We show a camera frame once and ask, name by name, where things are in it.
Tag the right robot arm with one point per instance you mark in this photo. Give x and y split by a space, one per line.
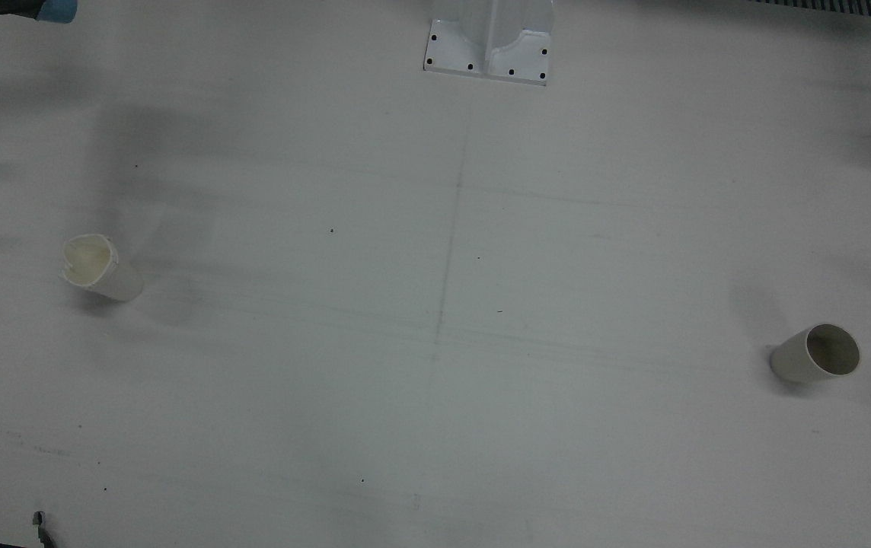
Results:
55 9

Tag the white metal post base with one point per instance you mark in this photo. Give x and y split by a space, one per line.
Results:
512 42

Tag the dark ribbed grille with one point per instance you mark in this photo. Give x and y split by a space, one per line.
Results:
847 7

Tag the white paper cup torn rim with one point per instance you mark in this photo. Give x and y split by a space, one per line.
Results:
119 280

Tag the beige paper cup smooth rim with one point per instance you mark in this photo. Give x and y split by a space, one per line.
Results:
789 361

